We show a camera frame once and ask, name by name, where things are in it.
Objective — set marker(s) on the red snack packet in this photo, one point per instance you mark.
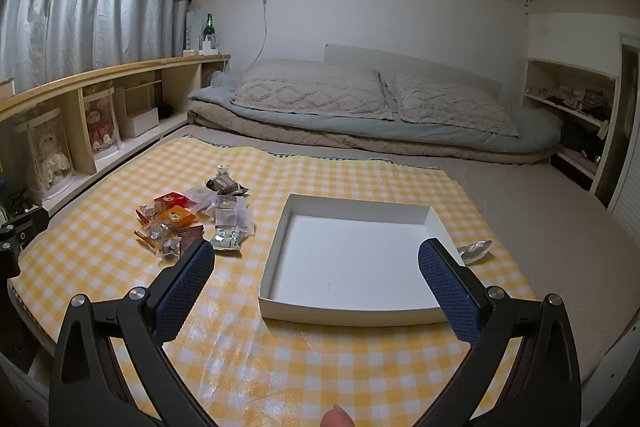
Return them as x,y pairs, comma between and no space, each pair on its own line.
170,198

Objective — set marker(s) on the beige textured pillow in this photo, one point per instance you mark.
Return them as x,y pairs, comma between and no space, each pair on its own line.
450,104
310,89

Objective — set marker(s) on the frosted packet pink donut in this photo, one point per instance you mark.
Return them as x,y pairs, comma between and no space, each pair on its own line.
197,193

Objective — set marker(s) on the person's right hand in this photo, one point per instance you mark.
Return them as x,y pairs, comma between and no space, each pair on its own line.
338,418

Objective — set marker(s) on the clear wrapper right of box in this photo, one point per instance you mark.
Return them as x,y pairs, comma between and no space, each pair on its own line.
475,252

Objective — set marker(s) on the small clear snack packet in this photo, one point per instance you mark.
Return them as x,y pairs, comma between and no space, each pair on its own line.
160,232
170,248
146,212

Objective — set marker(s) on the brown snack packet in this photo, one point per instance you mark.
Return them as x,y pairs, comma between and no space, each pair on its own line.
191,234

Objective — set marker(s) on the pile of dark clothes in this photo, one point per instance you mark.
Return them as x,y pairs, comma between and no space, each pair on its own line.
582,144

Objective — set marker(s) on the framed doll picture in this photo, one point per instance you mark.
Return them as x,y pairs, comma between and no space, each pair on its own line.
50,157

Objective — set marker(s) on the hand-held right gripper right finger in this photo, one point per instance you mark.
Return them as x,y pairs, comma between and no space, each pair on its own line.
447,287

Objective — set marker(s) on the grey headboard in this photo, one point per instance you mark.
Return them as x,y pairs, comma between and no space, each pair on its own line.
425,67

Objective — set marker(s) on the yellow checked mat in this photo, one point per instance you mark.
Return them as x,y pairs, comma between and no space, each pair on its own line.
300,357

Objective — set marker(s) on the green glass bottle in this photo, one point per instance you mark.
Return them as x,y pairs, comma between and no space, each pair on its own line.
208,27

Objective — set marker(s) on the clear packet dark brownie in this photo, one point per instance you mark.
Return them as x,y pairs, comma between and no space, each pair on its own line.
225,186

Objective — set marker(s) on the white wall shelf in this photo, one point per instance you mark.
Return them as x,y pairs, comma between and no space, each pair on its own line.
607,122

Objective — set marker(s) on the frosted packet purple donut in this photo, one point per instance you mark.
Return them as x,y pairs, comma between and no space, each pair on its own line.
232,221

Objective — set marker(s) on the orange snack packet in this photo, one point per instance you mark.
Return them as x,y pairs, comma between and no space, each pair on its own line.
177,214

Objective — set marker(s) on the green white wrapped candy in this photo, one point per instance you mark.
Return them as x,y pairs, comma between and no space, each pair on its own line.
222,169

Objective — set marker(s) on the pile of light clothes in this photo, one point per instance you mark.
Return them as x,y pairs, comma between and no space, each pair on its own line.
570,97

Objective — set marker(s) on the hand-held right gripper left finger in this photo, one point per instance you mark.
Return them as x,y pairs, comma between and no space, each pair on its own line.
182,292

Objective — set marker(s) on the beige fleece blanket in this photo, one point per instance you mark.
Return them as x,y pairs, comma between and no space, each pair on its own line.
300,134

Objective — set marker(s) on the grey curtain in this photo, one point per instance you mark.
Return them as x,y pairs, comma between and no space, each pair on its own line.
75,32

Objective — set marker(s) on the clear packet round cake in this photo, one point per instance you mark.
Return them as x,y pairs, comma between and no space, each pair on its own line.
225,241

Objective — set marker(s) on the framed picture on shelf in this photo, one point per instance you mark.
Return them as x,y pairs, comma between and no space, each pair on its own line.
102,127

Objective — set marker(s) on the wooden bedside shelf unit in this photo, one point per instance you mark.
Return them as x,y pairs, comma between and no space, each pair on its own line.
100,74

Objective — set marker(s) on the white cardboard box tray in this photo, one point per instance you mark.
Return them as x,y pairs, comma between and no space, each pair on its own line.
345,252

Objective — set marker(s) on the white storage box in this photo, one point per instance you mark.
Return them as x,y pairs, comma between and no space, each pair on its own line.
141,124

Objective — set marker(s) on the frosted packet beige donut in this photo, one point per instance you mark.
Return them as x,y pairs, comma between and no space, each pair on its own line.
229,203

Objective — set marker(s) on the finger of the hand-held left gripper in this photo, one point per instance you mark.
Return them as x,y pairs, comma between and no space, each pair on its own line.
27,221

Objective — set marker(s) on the wooden organizer frame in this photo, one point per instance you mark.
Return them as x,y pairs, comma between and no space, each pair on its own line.
142,94

